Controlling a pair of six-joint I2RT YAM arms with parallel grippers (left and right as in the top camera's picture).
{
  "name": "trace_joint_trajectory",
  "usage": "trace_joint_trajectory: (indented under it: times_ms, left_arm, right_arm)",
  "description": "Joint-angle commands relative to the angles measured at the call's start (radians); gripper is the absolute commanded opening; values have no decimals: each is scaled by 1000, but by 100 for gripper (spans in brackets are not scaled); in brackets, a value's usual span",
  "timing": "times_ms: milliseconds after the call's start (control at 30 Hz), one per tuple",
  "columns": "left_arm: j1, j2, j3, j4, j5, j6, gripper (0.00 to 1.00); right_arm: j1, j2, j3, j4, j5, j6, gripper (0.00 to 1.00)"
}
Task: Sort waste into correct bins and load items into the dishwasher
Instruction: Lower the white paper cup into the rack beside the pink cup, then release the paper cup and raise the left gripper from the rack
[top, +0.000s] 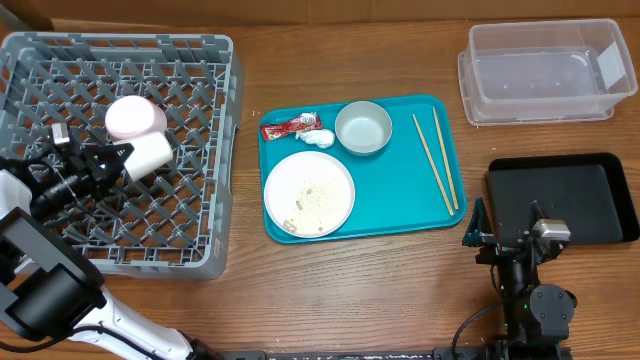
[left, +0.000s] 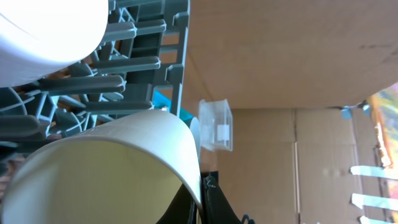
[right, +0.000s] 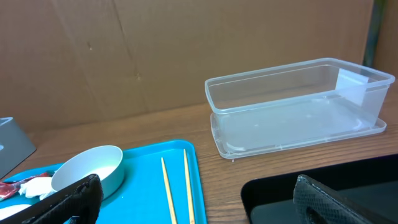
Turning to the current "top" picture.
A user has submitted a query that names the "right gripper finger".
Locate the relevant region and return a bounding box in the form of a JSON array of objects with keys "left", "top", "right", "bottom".
[
  {"left": 462, "top": 197, "right": 496, "bottom": 247},
  {"left": 529, "top": 200, "right": 546, "bottom": 235}
]

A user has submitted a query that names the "white cup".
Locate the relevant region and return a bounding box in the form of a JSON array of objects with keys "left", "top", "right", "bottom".
[{"left": 115, "top": 132, "right": 173, "bottom": 181}]

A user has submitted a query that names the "small pink-white bowl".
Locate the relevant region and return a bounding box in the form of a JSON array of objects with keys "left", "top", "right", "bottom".
[{"left": 105, "top": 95, "right": 168, "bottom": 141}]

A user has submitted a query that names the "grey bowl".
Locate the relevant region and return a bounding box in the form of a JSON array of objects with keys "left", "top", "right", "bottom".
[{"left": 334, "top": 101, "right": 393, "bottom": 156}]

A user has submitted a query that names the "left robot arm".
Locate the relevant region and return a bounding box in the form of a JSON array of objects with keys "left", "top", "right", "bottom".
[{"left": 1, "top": 144, "right": 219, "bottom": 359}]

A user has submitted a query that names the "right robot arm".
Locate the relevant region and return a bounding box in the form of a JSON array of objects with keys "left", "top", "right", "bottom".
[{"left": 451, "top": 198, "right": 577, "bottom": 359}]

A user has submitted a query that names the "black plastic tray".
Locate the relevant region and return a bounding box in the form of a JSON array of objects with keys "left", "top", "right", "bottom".
[{"left": 486, "top": 153, "right": 639, "bottom": 246}]

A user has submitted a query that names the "teal plastic tray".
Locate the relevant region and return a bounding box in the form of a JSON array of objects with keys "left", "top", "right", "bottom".
[{"left": 257, "top": 93, "right": 468, "bottom": 245}]

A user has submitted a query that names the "grey plastic dish rack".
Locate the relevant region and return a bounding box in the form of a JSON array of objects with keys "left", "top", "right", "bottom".
[{"left": 1, "top": 32, "right": 244, "bottom": 279}]

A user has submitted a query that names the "left wooden chopstick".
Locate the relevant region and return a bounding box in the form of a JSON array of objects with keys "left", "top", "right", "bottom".
[{"left": 412, "top": 114, "right": 454, "bottom": 216}]

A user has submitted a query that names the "clear plastic bin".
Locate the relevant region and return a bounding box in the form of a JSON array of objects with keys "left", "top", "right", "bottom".
[{"left": 457, "top": 19, "right": 639, "bottom": 126}]

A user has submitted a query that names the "large white dirty plate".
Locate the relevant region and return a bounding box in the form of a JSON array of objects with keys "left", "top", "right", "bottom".
[{"left": 263, "top": 151, "right": 356, "bottom": 239}]

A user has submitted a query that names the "crumpled white tissue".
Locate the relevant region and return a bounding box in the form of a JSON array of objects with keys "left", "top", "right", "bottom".
[{"left": 295, "top": 129, "right": 335, "bottom": 149}]

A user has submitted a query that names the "red snack wrapper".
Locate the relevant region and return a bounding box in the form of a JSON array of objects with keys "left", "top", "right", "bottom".
[{"left": 259, "top": 112, "right": 323, "bottom": 142}]

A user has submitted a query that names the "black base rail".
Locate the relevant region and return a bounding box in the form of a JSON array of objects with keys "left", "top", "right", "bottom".
[{"left": 184, "top": 346, "right": 574, "bottom": 360}]

